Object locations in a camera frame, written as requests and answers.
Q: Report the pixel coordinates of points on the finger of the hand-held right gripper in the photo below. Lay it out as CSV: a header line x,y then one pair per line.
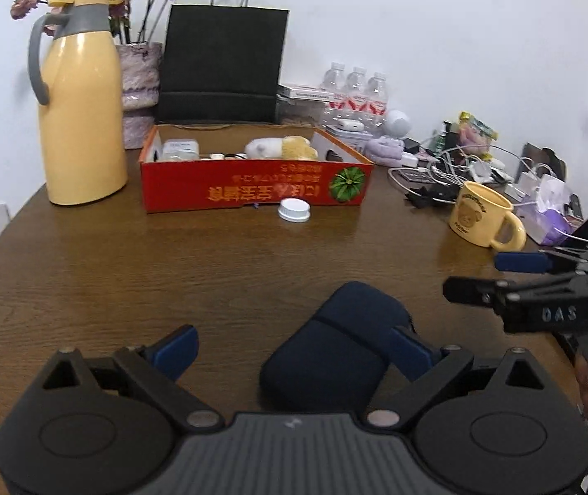
x,y
474,291
520,261

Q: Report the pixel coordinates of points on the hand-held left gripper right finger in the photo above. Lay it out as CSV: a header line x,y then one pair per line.
x,y
417,356

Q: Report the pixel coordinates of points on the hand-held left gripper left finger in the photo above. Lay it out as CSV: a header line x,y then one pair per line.
x,y
178,351

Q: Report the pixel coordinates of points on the navy blue pouch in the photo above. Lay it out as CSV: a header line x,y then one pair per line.
x,y
330,350

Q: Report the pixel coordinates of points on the red cardboard box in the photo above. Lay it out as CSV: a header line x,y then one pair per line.
x,y
232,191

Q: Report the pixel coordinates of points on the large white bottle cap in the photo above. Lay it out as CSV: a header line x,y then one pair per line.
x,y
294,210

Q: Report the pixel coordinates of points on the white wet wipes pack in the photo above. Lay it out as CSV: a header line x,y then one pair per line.
x,y
180,150

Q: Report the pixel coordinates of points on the yellow white plush toy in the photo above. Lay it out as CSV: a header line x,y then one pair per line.
x,y
278,148

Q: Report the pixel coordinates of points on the purple tissue pack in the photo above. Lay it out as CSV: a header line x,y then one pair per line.
x,y
546,211

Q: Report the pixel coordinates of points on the yellow bear mug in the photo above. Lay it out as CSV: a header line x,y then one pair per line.
x,y
474,216

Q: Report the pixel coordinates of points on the white power adapter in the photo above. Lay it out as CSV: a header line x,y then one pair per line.
x,y
484,171

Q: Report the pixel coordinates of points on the dark patterned card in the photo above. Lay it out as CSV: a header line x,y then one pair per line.
x,y
410,175

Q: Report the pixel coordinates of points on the yellow pink snack packet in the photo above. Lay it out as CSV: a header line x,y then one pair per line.
x,y
474,131

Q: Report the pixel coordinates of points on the small dark bottle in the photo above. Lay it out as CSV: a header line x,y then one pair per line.
x,y
444,139

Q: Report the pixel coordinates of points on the white charger plug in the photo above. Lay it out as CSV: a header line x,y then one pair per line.
x,y
410,160

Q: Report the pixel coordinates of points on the black power adapter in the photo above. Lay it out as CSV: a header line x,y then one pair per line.
x,y
413,145

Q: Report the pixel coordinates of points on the purple fuzzy headband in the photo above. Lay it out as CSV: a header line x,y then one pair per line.
x,y
384,148

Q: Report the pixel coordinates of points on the white round speaker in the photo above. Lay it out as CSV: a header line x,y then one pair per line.
x,y
398,122

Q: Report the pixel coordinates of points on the pale blue tin box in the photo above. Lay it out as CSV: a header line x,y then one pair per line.
x,y
348,140

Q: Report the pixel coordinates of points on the white earbuds case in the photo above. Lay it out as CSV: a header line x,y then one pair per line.
x,y
349,125

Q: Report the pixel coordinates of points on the water bottle red label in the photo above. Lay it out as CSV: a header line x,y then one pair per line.
x,y
333,87
376,98
355,93

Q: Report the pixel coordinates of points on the yellow thermos jug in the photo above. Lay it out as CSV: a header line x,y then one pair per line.
x,y
82,129

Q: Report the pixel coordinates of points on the clear storage box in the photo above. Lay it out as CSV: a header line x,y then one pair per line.
x,y
301,111

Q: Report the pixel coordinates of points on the purple textured vase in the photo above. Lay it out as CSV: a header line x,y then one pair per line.
x,y
139,93

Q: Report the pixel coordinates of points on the black paper bag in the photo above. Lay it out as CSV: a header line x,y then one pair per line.
x,y
221,62

